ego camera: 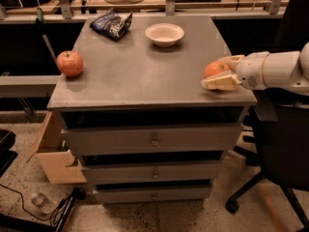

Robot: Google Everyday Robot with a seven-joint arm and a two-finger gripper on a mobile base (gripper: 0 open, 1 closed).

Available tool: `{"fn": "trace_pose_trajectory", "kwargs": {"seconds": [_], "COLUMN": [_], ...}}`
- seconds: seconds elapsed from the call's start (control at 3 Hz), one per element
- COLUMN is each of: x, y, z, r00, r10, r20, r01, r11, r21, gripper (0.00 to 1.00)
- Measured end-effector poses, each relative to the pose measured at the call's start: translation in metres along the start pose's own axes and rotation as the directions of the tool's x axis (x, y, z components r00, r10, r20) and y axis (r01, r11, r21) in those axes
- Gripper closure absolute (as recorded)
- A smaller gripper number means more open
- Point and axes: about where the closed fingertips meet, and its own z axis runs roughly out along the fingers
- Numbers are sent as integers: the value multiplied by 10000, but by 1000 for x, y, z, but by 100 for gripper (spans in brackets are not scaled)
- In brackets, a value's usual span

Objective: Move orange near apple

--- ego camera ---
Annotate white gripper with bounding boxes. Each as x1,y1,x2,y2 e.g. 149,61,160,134
201,51,269,91

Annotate bottom grey drawer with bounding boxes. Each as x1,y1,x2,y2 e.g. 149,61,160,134
93,185,212,204

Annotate black floor cable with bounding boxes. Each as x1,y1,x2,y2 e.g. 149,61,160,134
0,183,87,227

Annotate orange fruit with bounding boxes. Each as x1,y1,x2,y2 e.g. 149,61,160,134
204,61,231,78

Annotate black office chair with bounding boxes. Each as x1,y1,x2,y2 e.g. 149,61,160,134
225,0,309,232

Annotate red apple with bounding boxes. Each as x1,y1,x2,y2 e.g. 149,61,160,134
56,51,83,77

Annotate open cardboard box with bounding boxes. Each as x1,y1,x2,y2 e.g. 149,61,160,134
27,111,86,185

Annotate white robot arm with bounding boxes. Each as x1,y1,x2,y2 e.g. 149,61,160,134
201,43,309,96

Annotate white paper bowl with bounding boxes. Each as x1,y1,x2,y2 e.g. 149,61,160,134
145,23,184,47

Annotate clear plastic bottle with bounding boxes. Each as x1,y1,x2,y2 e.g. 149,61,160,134
31,192,54,215

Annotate grey drawer cabinet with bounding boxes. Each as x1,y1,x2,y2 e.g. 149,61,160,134
48,14,256,191

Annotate blue chip bag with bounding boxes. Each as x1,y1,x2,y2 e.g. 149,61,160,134
90,9,132,41

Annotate top grey drawer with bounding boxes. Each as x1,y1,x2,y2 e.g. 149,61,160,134
62,124,241,156

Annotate grey drawer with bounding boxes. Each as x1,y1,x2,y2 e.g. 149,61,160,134
82,161,222,185
93,185,212,204
62,124,241,156

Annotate middle grey drawer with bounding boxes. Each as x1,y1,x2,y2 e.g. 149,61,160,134
82,161,222,185

